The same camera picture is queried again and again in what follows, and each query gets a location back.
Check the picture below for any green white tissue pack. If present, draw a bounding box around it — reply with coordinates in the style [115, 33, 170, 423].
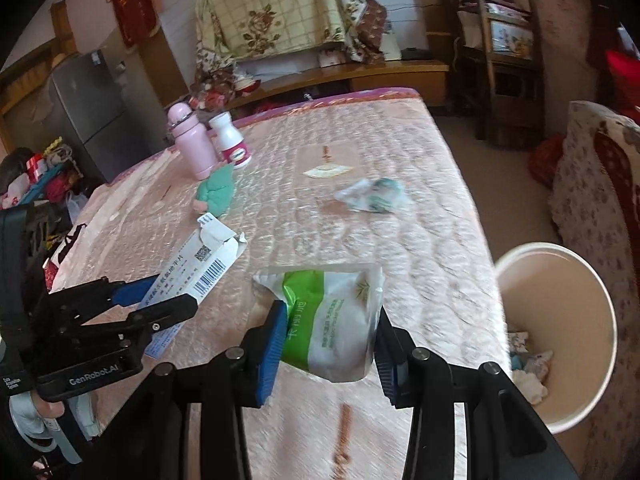
[250, 263, 385, 382]

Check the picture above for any blue white medicine box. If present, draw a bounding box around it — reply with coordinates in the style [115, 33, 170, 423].
[136, 211, 249, 361]

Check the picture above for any green plush toy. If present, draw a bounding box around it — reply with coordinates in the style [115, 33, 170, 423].
[193, 164, 234, 218]

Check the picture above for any crumpled clear plastic wrapper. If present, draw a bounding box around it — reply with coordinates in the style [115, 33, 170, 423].
[334, 178, 409, 214]

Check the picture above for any pink water bottle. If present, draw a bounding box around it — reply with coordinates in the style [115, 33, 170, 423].
[167, 102, 218, 181]

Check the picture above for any cream waste bin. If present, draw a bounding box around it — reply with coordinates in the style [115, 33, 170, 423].
[495, 242, 617, 434]

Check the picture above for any grey refrigerator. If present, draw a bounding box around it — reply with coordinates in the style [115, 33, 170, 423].
[43, 50, 151, 182]

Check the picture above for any white pill bottle pink label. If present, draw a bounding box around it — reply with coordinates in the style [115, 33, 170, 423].
[208, 112, 252, 169]

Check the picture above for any floral covered sofa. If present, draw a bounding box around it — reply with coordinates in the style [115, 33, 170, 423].
[549, 101, 639, 479]

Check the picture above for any wooden tv cabinet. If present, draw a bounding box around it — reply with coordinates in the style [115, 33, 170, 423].
[227, 60, 449, 114]

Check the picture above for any dark wooden chair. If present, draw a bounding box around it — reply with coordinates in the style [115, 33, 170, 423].
[449, 0, 546, 151]

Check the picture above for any floral cloth covered television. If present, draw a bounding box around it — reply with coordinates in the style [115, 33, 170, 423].
[195, 0, 387, 79]

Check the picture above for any red bag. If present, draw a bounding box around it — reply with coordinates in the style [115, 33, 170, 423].
[605, 50, 640, 124]

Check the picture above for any red hanging wall banner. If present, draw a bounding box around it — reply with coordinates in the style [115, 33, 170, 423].
[106, 0, 158, 50]

